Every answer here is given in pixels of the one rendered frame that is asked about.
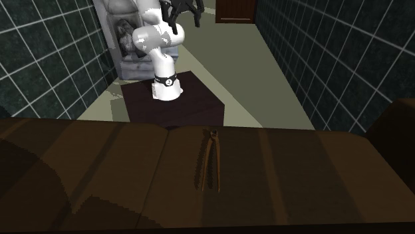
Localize brown wooden door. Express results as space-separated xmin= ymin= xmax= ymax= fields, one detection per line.
xmin=215 ymin=0 xmax=257 ymax=25

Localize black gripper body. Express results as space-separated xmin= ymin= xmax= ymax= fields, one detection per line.
xmin=158 ymin=0 xmax=204 ymax=15

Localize dark robot stand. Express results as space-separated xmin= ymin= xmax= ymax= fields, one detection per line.
xmin=120 ymin=70 xmax=225 ymax=130

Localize brown sofa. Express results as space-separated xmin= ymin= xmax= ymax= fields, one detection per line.
xmin=0 ymin=98 xmax=415 ymax=234

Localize brown pincers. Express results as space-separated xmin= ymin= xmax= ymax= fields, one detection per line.
xmin=194 ymin=128 xmax=222 ymax=194

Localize grey armchair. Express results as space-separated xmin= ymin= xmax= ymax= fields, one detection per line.
xmin=92 ymin=0 xmax=180 ymax=82

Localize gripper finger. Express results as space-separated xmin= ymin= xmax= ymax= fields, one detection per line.
xmin=192 ymin=5 xmax=205 ymax=29
xmin=162 ymin=9 xmax=182 ymax=36

